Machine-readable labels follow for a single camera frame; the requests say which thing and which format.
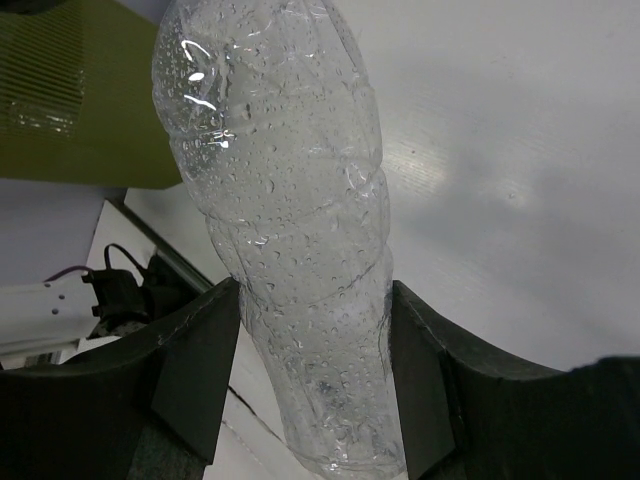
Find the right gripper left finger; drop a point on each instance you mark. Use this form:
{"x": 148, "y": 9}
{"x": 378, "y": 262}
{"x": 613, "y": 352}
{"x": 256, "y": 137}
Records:
{"x": 146, "y": 406}

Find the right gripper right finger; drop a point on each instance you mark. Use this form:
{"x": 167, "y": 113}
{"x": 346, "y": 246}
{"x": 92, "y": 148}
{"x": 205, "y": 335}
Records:
{"x": 469, "y": 410}

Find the clear bottle white cap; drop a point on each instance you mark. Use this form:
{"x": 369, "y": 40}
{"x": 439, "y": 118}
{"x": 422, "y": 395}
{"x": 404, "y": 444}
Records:
{"x": 275, "y": 131}

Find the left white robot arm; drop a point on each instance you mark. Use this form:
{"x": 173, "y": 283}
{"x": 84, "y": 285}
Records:
{"x": 70, "y": 313}

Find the olive green mesh bin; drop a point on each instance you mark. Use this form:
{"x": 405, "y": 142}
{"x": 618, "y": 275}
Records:
{"x": 76, "y": 98}

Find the black mounting rail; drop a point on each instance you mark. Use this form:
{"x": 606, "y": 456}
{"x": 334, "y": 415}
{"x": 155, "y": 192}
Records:
{"x": 178, "y": 263}

